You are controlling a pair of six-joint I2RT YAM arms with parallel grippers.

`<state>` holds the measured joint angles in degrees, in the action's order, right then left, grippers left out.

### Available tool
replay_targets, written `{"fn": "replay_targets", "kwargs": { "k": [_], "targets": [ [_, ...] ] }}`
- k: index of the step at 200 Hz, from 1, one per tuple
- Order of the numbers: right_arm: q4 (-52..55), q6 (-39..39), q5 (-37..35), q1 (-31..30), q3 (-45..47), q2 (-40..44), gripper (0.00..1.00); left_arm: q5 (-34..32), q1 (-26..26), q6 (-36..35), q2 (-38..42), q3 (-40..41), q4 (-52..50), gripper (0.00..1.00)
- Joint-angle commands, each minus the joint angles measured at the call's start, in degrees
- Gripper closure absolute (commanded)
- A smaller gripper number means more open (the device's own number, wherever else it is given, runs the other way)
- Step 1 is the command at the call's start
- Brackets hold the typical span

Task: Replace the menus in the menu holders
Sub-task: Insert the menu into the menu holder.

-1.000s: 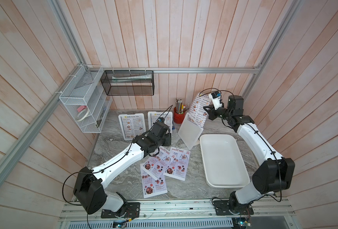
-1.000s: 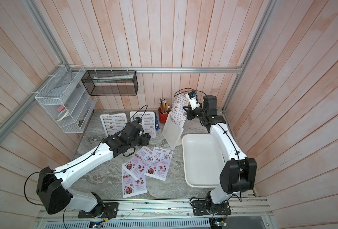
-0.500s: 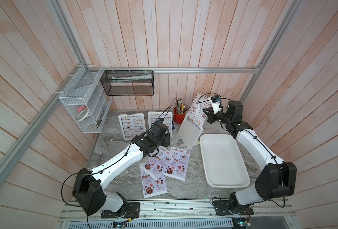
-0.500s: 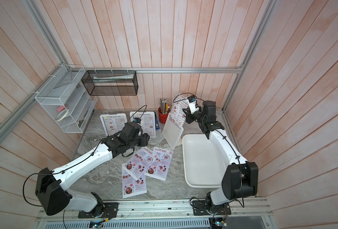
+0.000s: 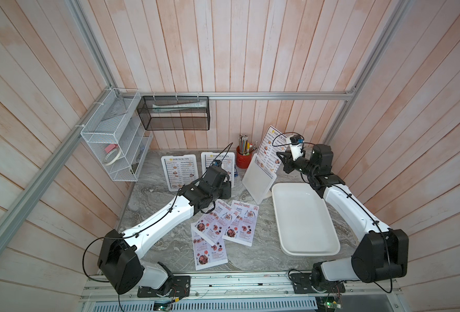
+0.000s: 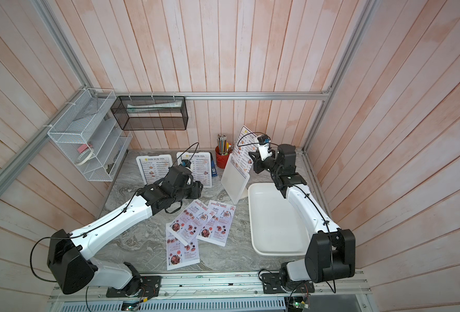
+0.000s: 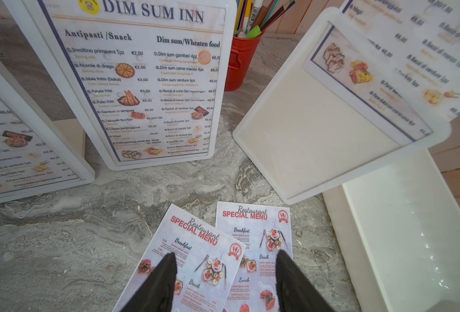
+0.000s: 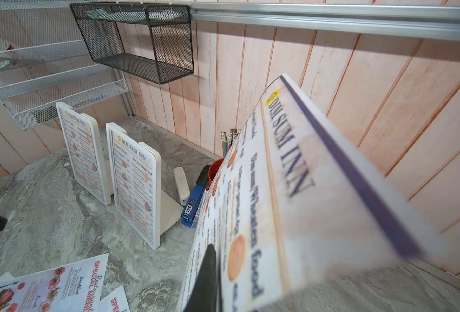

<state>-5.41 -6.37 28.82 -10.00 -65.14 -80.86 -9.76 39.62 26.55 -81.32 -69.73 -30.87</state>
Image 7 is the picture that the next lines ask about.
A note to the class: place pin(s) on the pink special menu sheet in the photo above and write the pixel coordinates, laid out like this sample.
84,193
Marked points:
207,262
265,231

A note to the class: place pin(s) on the red pen cup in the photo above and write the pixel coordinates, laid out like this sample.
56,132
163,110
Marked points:
253,22

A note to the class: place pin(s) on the dim sum menu sheet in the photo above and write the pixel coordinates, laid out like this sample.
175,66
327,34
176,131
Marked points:
26,161
136,82
392,61

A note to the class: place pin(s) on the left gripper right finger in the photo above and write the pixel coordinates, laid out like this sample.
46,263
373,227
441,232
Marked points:
294,291

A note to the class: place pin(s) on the white menu holder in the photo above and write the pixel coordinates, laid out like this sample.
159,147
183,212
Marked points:
136,78
65,138
307,133

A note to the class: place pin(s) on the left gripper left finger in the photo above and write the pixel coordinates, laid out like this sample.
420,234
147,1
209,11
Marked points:
157,291

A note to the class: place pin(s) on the white plastic tray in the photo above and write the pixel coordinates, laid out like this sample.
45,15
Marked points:
398,229

